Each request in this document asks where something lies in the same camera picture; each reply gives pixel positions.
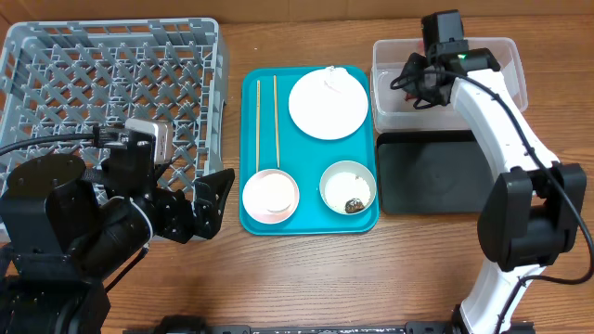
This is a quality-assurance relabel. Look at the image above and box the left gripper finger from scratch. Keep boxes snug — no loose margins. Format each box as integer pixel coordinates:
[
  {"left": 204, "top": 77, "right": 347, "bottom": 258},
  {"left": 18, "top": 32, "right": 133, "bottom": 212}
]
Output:
[
  {"left": 160, "top": 223, "right": 194, "bottom": 244},
  {"left": 193, "top": 168, "right": 235, "bottom": 239}
]

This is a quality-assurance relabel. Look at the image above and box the grey bowl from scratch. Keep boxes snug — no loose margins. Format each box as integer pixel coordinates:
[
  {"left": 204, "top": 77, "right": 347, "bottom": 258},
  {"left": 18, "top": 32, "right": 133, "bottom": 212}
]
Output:
[{"left": 319, "top": 161, "right": 377, "bottom": 215}]

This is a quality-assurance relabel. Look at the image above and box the brown food scrap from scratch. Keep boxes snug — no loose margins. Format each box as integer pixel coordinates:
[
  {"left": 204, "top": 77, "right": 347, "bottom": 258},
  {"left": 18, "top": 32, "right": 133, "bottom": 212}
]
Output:
[{"left": 344, "top": 198, "right": 366, "bottom": 214}]

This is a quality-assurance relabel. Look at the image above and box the white tissue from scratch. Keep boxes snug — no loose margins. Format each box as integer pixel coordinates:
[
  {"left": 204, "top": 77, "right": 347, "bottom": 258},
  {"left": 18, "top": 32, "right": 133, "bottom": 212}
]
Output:
[{"left": 322, "top": 66, "right": 353, "bottom": 93}]

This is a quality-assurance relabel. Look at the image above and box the pile of white rice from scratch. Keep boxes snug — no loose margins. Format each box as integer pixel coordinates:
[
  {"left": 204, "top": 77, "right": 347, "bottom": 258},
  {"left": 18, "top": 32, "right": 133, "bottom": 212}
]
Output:
[{"left": 324, "top": 172, "right": 371, "bottom": 214}]

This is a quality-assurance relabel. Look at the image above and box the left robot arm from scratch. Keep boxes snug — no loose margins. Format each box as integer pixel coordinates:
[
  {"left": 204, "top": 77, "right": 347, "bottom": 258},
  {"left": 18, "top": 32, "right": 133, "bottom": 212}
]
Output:
[{"left": 1, "top": 153, "right": 235, "bottom": 333}]

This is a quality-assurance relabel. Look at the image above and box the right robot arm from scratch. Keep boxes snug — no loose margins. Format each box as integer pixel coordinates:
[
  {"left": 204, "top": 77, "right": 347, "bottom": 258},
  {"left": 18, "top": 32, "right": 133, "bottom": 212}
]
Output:
[{"left": 390, "top": 48, "right": 593, "bottom": 333}]

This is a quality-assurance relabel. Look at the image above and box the clear plastic waste bin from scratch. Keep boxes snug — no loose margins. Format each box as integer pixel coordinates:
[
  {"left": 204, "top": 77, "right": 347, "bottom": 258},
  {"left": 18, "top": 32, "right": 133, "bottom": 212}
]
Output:
[{"left": 370, "top": 37, "right": 529, "bottom": 133}]

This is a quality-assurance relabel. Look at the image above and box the black food waste tray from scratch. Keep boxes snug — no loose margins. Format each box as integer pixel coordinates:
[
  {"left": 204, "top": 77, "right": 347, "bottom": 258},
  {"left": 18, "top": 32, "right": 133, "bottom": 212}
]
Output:
[{"left": 376, "top": 130, "right": 493, "bottom": 215}]

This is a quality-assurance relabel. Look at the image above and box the pink white small bowl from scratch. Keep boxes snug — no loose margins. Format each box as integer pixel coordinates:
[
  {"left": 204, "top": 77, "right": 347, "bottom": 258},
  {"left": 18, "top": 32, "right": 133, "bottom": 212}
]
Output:
[{"left": 242, "top": 169, "right": 300, "bottom": 225}]

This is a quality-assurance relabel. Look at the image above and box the teal plastic serving tray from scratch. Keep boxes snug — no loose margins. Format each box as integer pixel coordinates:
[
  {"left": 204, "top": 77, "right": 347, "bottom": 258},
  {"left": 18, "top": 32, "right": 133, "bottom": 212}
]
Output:
[{"left": 239, "top": 67, "right": 381, "bottom": 236}]

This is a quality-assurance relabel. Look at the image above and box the white round plate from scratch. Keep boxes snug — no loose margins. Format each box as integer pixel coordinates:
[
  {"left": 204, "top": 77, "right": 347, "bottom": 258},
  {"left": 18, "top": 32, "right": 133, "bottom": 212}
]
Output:
[{"left": 289, "top": 68, "right": 369, "bottom": 140}]

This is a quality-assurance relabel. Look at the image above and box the left wooden chopstick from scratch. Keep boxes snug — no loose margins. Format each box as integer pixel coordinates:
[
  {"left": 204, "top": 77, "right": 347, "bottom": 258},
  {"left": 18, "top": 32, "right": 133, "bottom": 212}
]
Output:
[{"left": 255, "top": 80, "right": 261, "bottom": 173}]

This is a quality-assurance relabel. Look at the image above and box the wooden chopstick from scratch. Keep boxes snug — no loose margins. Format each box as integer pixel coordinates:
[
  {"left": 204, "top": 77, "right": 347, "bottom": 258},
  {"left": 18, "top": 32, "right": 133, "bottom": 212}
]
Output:
[
  {"left": 255, "top": 80, "right": 261, "bottom": 173},
  {"left": 273, "top": 74, "right": 280, "bottom": 169}
]

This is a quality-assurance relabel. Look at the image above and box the right wooden chopstick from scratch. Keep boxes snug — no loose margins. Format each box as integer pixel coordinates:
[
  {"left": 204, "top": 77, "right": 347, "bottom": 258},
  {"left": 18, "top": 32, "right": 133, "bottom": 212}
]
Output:
[{"left": 273, "top": 74, "right": 280, "bottom": 169}]

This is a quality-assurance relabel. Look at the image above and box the grey plastic dish rack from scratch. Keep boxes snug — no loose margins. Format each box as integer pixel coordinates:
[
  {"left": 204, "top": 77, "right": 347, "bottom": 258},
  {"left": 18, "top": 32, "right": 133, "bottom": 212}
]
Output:
[{"left": 1, "top": 18, "right": 229, "bottom": 200}]

